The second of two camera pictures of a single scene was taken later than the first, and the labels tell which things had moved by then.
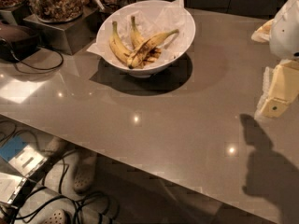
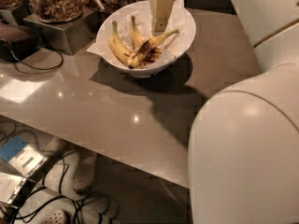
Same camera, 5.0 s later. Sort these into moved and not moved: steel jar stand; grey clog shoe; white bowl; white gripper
Moved: white gripper
Not moved: steel jar stand; white bowl; grey clog shoe
